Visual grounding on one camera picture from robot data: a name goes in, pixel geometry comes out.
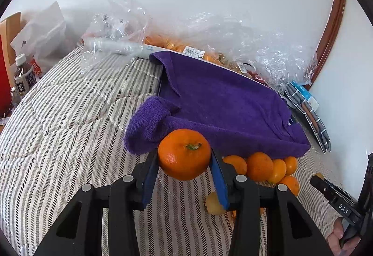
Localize clear plastic bags of fruit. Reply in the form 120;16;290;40
80;0;317;92

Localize striped quilt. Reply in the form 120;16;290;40
0;45;350;256

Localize large orange with stem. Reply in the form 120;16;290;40
157;129;211;181

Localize small orange far left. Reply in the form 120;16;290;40
314;172;324;179

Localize drink bottle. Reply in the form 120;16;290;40
14;54;37;96

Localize purple towel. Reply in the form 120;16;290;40
124;51;311;159

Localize person's right hand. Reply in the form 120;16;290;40
328;217;361;256

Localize white plastic bag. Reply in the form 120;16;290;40
11;2;71;74

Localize oval yellow-orange fruit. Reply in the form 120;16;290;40
267;159;287;185

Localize small orange front left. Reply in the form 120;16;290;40
280;176;300;196

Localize blue white tissue pack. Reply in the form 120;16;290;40
291;80;319;111

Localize grey checked folded cloth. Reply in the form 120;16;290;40
284;82;331;153

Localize dark-spotted orange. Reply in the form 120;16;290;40
223;155;248;175

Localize wooden frame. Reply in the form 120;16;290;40
311;0;346;84

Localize red paper bag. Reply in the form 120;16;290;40
0;37;11;117

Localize small orange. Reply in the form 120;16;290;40
280;176;300;196
314;172;324;179
284;156;298;176

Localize yellow-green small fruit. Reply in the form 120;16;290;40
205;192;226;216

